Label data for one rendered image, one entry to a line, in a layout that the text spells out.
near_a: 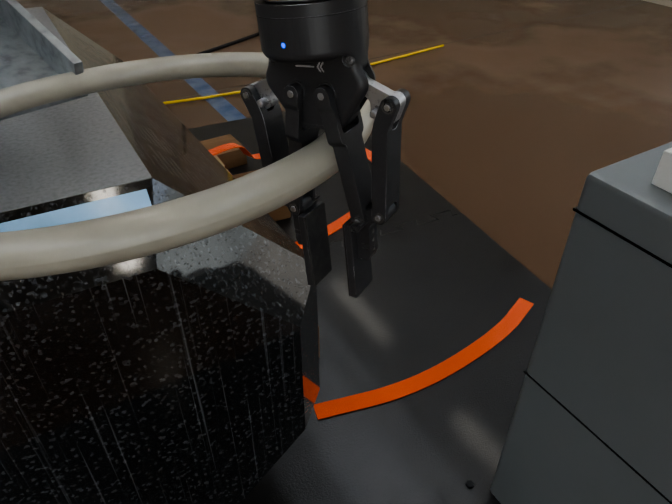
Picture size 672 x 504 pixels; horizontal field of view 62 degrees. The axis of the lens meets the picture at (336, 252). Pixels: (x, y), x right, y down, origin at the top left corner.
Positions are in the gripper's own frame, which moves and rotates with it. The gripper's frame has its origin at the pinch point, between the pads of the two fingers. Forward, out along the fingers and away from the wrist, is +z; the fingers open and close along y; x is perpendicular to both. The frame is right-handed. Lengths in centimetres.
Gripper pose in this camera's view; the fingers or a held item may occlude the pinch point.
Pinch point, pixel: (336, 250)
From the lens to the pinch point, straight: 47.9
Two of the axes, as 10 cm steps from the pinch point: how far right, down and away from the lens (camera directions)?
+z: 0.9, 8.5, 5.2
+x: -5.0, 4.9, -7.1
